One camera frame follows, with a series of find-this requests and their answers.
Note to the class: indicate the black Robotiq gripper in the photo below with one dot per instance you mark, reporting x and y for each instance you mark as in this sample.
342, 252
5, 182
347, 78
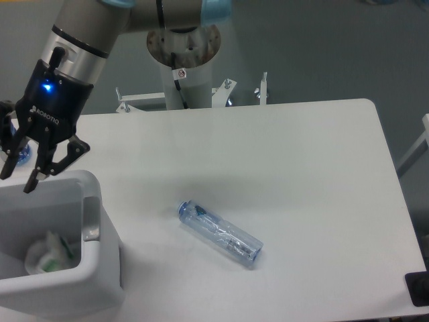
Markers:
47, 113

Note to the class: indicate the white paper trash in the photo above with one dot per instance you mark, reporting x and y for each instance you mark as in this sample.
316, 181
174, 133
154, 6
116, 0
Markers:
60, 251

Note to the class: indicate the clear plastic bottle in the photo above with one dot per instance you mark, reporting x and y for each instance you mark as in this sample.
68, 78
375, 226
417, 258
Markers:
239, 244

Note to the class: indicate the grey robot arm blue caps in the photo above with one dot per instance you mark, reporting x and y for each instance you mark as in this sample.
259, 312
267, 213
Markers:
71, 63

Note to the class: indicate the white plastic trash can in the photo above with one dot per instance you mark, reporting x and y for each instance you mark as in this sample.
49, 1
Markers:
70, 205

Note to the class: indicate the blue labelled water bottle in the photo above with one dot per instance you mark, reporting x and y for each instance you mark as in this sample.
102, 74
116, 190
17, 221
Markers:
24, 155

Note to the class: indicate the white tissue in bin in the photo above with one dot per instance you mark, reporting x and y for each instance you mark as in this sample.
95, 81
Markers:
37, 258

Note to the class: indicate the black clamp at table edge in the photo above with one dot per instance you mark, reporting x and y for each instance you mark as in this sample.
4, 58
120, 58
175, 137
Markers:
417, 284

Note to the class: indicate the white left base bracket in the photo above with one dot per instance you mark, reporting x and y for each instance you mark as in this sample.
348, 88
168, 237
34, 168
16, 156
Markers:
140, 102

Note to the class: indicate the white base bracket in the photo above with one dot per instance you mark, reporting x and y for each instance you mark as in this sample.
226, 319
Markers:
261, 92
221, 96
140, 102

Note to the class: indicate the white robot pedestal with flange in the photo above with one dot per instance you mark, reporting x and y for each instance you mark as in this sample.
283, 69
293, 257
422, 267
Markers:
185, 58

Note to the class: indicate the white middle base bracket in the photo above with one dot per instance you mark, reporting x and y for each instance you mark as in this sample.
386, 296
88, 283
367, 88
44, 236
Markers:
221, 96

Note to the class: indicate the white right base bracket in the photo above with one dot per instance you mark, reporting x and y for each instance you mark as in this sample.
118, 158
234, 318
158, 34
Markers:
261, 92

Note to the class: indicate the white frame at right edge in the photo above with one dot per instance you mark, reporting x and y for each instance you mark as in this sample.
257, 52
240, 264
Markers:
417, 149

